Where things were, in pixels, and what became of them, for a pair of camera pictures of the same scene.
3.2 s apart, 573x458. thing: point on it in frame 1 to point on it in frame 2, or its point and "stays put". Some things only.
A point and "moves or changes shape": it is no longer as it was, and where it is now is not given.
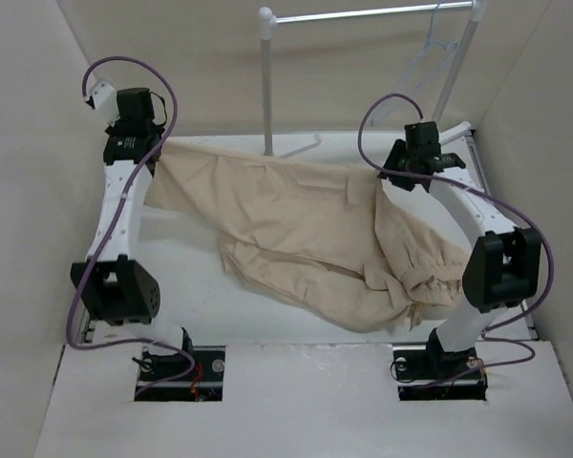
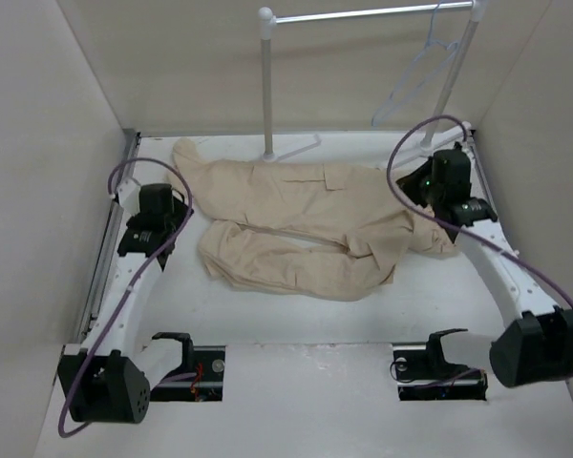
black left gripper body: [156, 132] to [178, 217]
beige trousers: [305, 239] moves or changes shape
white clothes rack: [266, 25] stays put
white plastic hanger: [429, 61] stays put
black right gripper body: [400, 158] to [421, 188]
